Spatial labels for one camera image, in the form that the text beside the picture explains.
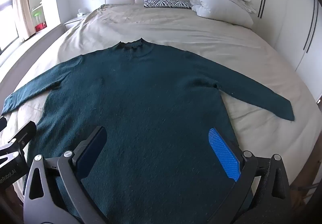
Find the green plastic container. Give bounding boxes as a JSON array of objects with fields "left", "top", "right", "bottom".
[{"left": 31, "top": 11, "right": 42, "bottom": 25}]

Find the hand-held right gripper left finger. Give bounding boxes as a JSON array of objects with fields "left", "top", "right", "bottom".
[{"left": 23, "top": 126, "right": 111, "bottom": 224}]

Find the window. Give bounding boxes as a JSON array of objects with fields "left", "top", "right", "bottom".
[{"left": 0, "top": 0, "right": 19, "bottom": 51}]

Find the bed with beige sheet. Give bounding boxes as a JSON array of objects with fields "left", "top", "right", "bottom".
[{"left": 0, "top": 4, "right": 320, "bottom": 214}]

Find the dark green knit sweater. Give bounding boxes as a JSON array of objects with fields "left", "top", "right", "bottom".
[{"left": 1, "top": 38, "right": 295, "bottom": 224}]

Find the white folded duvet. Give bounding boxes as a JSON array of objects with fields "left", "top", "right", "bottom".
[{"left": 187, "top": 0, "right": 257, "bottom": 29}]

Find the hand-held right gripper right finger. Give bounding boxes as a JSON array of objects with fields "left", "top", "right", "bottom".
[{"left": 207, "top": 128, "right": 293, "bottom": 224}]

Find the white wardrobe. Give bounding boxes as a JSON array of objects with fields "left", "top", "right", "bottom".
[{"left": 226, "top": 0, "right": 322, "bottom": 104}]

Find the beige curtain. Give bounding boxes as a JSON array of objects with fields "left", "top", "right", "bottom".
[{"left": 12, "top": 0, "right": 33, "bottom": 38}]

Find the zebra print pillow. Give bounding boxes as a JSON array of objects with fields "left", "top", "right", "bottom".
[{"left": 143, "top": 0, "right": 193, "bottom": 10}]

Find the white nightstand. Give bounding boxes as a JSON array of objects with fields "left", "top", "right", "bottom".
[{"left": 64, "top": 14, "right": 88, "bottom": 30}]

